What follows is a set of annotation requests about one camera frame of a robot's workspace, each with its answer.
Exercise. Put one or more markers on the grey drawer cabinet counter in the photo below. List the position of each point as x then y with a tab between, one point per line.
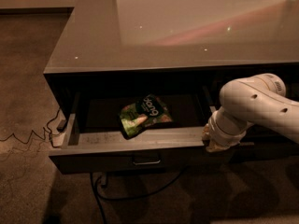
113	49

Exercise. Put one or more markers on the green snack bag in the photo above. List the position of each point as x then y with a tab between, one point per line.
143	114

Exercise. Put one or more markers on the grey drawer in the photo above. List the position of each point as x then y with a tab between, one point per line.
93	140
264	148

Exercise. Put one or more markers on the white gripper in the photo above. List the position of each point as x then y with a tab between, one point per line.
220	134

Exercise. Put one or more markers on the black power adapter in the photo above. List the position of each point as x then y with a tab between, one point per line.
61	125

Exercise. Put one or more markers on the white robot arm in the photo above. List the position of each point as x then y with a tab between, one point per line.
258	100

